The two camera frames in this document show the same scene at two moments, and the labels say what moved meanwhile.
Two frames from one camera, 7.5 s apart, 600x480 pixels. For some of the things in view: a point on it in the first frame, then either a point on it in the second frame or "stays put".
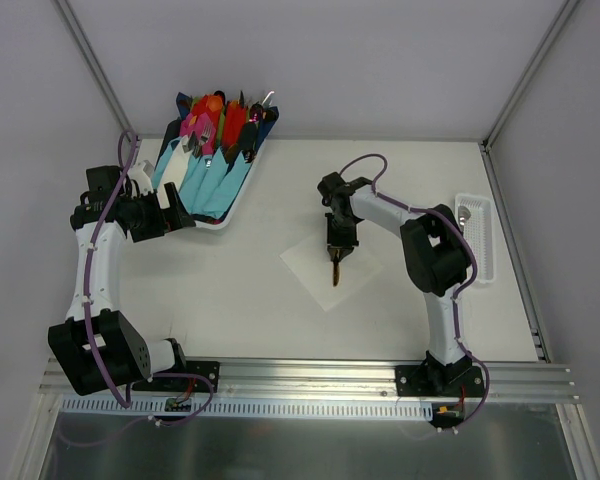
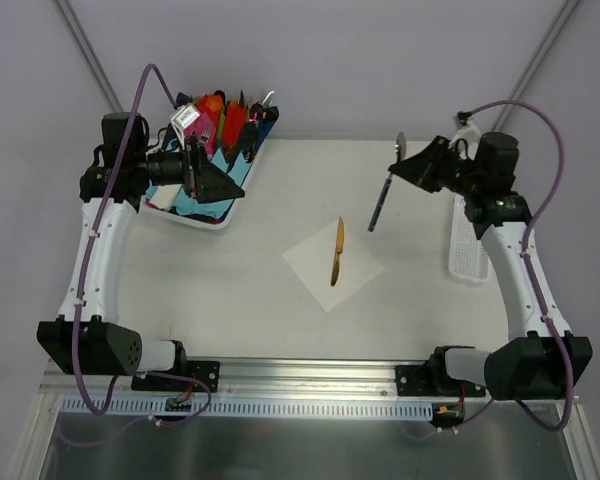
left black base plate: x=210 y=369 stays put
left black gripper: x=165 y=214 → x=194 y=170
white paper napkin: x=313 y=266 stays put
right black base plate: x=439 y=381 stays put
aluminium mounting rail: x=334 y=382 stays put
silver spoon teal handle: x=463 y=215 → x=400 y=149
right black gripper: x=341 y=246 → x=435 y=164
